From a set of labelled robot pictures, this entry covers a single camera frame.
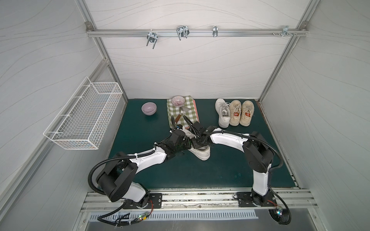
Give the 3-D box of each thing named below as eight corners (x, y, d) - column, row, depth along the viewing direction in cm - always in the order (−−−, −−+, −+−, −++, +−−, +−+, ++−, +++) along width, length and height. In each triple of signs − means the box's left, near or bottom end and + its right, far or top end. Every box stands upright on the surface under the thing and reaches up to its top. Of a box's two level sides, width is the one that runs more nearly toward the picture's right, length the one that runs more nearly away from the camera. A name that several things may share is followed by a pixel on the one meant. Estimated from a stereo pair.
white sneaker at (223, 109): (218, 127, 105) (220, 119, 97) (214, 103, 121) (216, 94, 114) (231, 127, 105) (234, 119, 97) (225, 103, 121) (227, 94, 114)
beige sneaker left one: (227, 124, 107) (229, 117, 101) (229, 103, 122) (232, 96, 115) (238, 126, 106) (241, 119, 99) (239, 105, 120) (242, 98, 114)
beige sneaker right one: (239, 124, 106) (241, 119, 101) (242, 102, 121) (244, 97, 116) (251, 128, 104) (254, 122, 99) (252, 105, 119) (255, 99, 114)
